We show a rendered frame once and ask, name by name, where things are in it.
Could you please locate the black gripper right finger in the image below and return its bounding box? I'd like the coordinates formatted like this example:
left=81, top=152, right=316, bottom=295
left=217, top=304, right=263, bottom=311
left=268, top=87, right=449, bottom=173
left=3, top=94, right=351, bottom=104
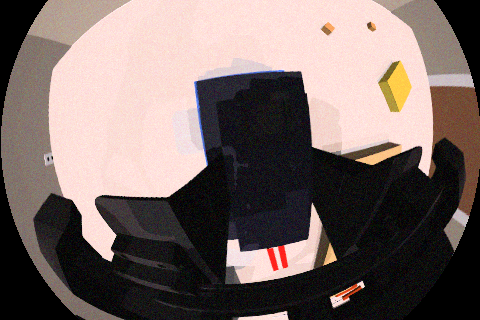
left=312, top=145, right=423, bottom=260

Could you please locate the small orange block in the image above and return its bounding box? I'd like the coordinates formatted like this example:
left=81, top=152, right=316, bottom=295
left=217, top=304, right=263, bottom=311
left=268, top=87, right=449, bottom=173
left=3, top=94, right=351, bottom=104
left=321, top=23, right=335, bottom=35
left=367, top=21, right=376, bottom=32

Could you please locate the yellow block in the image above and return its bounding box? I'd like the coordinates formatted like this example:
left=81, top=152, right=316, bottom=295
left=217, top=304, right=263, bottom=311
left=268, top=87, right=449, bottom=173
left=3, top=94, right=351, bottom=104
left=377, top=60, right=412, bottom=113

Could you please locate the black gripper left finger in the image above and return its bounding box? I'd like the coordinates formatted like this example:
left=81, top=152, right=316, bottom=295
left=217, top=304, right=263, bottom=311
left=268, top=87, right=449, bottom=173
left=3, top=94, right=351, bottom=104
left=95, top=153, right=231, bottom=284

